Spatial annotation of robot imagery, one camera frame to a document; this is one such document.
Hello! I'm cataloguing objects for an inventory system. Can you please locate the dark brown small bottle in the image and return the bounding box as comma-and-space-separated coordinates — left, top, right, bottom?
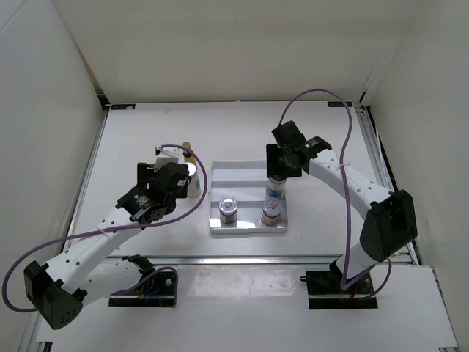
182, 142, 196, 164

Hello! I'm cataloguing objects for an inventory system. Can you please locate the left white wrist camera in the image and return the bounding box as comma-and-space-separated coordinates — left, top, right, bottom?
154, 145, 180, 172

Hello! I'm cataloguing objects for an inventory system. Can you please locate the white organizer tray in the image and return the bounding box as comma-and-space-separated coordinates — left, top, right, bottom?
209, 161, 288, 237

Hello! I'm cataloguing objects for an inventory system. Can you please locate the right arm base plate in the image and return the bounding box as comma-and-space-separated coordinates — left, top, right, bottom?
299, 271, 378, 310

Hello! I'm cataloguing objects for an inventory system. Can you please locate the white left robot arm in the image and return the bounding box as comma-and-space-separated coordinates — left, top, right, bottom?
24, 162, 191, 330

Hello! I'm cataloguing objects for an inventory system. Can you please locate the blue-label salt shaker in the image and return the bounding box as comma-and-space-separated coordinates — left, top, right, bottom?
265, 178, 287, 200

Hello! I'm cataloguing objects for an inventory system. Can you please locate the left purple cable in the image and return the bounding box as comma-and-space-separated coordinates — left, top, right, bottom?
1, 144, 208, 313

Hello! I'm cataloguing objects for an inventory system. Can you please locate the purple cable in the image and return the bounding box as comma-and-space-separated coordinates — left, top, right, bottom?
279, 87, 393, 300
1, 144, 208, 313

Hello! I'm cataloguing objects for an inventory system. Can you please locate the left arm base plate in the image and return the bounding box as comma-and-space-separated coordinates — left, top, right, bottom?
108, 255, 179, 308

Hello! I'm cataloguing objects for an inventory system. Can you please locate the blue-label bead shaker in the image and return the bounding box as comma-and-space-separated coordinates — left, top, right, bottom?
184, 162, 202, 198

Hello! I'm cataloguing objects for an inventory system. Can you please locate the white-lid pinkish spice jar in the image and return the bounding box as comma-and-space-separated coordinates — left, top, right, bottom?
261, 198, 283, 227

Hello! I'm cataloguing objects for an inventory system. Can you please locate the white-lid dark spice jar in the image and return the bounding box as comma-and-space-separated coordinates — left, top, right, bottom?
218, 197, 238, 224

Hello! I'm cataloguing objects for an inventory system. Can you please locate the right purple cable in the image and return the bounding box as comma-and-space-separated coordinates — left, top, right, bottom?
279, 87, 393, 300

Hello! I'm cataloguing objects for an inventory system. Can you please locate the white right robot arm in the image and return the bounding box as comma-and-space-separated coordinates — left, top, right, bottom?
266, 121, 418, 293

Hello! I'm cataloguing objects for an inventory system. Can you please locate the aluminium rail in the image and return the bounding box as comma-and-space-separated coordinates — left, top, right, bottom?
109, 254, 345, 265

